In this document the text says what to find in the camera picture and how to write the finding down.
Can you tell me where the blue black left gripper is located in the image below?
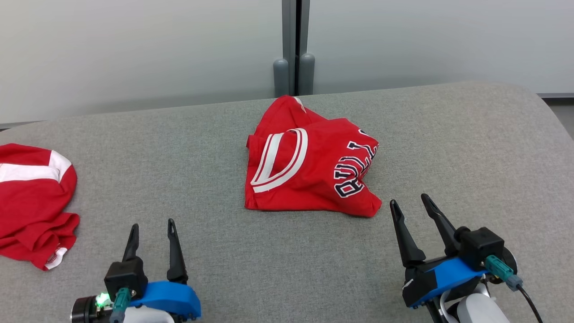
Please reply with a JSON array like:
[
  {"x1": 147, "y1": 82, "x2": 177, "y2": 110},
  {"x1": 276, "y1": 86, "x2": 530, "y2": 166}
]
[{"x1": 122, "y1": 218, "x2": 201, "y2": 322}]

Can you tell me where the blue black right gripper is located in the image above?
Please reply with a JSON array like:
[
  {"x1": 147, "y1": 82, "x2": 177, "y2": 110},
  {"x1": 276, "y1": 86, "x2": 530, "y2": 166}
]
[{"x1": 390, "y1": 194, "x2": 488, "y2": 310}]

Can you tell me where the red jersey with navy lettering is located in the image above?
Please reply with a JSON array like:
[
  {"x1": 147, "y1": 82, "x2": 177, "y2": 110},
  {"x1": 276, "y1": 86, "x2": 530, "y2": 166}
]
[{"x1": 244, "y1": 95, "x2": 383, "y2": 218}]

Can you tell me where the red garment with white panel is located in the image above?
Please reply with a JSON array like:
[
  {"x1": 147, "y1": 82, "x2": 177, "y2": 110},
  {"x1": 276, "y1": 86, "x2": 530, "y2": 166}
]
[{"x1": 0, "y1": 144, "x2": 80, "y2": 271}]

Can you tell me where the grey cylindrical partition foot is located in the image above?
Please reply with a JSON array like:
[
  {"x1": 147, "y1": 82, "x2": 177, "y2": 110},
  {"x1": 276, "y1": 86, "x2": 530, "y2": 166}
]
[
  {"x1": 299, "y1": 53, "x2": 315, "y2": 96},
  {"x1": 273, "y1": 58, "x2": 290, "y2": 98}
]

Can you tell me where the teal left camera connector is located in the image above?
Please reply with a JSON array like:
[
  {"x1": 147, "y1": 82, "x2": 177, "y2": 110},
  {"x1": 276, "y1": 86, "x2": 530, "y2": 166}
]
[{"x1": 110, "y1": 288, "x2": 131, "y2": 323}]

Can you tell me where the teal camera connector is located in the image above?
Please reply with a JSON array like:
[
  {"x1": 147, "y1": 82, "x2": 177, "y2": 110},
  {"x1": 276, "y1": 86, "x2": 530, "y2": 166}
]
[
  {"x1": 484, "y1": 255, "x2": 524, "y2": 292},
  {"x1": 110, "y1": 288, "x2": 131, "y2": 323}
]

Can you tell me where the teal right camera connector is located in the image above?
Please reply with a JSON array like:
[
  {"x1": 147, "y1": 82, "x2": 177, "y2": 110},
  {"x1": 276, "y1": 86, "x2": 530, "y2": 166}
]
[{"x1": 484, "y1": 255, "x2": 524, "y2": 292}]

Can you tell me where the black right camera cable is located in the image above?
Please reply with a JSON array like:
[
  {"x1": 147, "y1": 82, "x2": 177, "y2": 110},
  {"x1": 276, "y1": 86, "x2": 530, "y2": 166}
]
[{"x1": 516, "y1": 285, "x2": 544, "y2": 323}]

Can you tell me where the grey partition post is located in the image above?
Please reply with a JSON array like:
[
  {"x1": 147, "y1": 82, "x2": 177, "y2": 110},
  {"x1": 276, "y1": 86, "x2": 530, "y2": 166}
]
[{"x1": 282, "y1": 0, "x2": 311, "y2": 96}]

